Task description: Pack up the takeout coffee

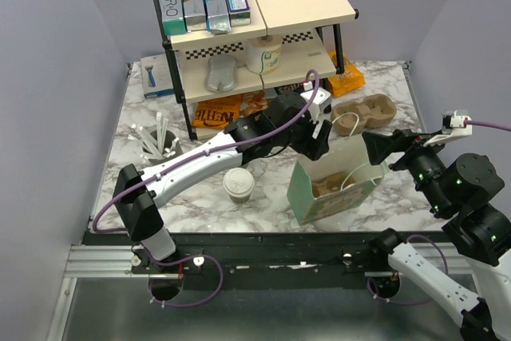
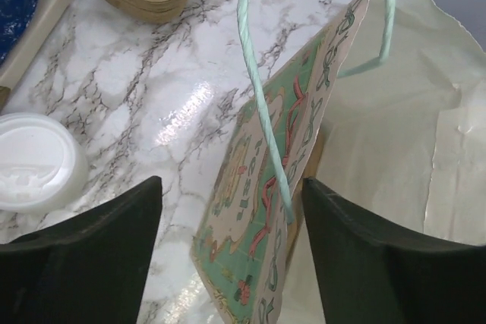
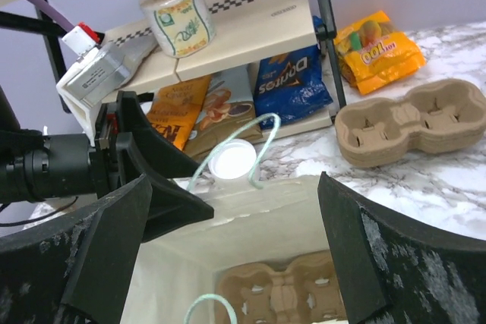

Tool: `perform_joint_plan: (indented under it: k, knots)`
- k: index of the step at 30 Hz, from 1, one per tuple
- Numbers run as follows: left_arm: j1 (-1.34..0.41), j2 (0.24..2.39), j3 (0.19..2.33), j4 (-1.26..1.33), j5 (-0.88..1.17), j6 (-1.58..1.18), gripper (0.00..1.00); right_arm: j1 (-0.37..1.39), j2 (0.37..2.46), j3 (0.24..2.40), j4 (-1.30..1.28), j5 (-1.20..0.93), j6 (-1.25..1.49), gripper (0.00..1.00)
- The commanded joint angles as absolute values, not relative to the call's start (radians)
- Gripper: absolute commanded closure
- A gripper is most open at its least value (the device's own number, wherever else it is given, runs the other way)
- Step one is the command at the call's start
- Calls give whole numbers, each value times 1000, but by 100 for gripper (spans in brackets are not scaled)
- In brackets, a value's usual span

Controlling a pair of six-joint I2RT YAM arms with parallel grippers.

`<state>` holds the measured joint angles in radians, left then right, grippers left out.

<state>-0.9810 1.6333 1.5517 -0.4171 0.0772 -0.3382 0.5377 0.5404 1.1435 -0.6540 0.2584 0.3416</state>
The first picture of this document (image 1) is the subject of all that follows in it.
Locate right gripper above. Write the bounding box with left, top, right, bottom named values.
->
left=361, top=126, right=451, bottom=213

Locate single cardboard cup carrier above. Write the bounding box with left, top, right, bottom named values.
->
left=311, top=172, right=357, bottom=198

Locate green Fresh paper bag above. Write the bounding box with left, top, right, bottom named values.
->
left=287, top=133, right=389, bottom=226

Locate single green paper cup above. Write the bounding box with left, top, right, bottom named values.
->
left=223, top=168, right=255, bottom=204

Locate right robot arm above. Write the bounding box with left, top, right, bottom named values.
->
left=362, top=129, right=510, bottom=340

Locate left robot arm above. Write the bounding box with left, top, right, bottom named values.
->
left=113, top=89, right=331, bottom=273

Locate blue Doritos bag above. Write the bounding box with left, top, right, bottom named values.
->
left=274, top=81, right=304, bottom=95

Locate orange yellow snack bag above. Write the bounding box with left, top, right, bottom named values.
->
left=327, top=55, right=366, bottom=97

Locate brown chips bag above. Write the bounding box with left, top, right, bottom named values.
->
left=240, top=89, right=277, bottom=117

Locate white patterned paper cup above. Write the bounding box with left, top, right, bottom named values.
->
left=245, top=34, right=283, bottom=75

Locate beige three-tier shelf rack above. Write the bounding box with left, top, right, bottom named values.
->
left=162, top=0, right=359, bottom=141

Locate grey straw holder cup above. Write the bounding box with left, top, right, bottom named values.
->
left=128, top=112, right=183, bottom=165

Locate silver blue RiO box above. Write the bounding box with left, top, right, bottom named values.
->
left=204, top=0, right=231, bottom=34

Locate blue razor package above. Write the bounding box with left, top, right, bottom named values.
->
left=141, top=54, right=175, bottom=99

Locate teal RiO box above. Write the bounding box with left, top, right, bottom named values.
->
left=159, top=0, right=187, bottom=36

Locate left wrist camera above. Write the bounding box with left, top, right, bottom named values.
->
left=300, top=81, right=332, bottom=124

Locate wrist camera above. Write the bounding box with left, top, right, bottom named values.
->
left=424, top=109, right=473, bottom=147
left=300, top=81, right=332, bottom=124

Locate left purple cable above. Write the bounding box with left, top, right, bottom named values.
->
left=91, top=69, right=321, bottom=310

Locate purple cable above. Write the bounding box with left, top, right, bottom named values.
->
left=91, top=69, right=321, bottom=310
left=366, top=119, right=511, bottom=306

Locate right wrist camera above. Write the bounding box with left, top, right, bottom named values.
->
left=424, top=109, right=473, bottom=147

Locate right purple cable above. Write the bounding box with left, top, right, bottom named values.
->
left=366, top=119, right=511, bottom=306

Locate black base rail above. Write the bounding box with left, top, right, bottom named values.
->
left=83, top=230, right=410, bottom=291

